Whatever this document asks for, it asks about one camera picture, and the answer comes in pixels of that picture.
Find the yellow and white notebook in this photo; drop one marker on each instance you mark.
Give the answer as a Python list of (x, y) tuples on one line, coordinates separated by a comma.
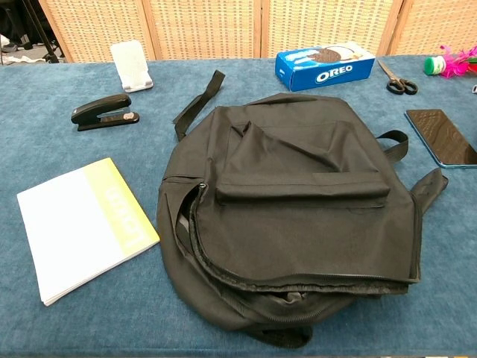
[(74, 231)]

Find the black backpack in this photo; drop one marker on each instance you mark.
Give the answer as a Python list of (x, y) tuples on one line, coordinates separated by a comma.
[(290, 231)]

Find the black tripod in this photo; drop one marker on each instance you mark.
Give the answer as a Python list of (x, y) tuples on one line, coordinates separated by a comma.
[(44, 35)]

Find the white phone stand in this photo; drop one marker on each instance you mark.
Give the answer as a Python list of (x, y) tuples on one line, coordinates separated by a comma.
[(128, 61)]

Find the blue-edged smartphone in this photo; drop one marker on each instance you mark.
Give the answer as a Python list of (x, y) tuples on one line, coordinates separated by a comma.
[(443, 138)]

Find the blue Oreo cookie box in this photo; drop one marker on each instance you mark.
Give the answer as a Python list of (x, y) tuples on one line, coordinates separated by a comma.
[(328, 74)]

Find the pink feather shuttlecock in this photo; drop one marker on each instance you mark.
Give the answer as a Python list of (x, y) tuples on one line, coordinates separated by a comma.
[(452, 65)]

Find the blue table cloth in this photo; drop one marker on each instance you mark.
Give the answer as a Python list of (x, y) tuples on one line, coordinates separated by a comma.
[(112, 328)]

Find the black stapler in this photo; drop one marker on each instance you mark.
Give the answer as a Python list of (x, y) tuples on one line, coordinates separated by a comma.
[(112, 101)]

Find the wicker folding screen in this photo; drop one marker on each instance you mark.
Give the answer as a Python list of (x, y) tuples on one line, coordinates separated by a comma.
[(205, 26)]

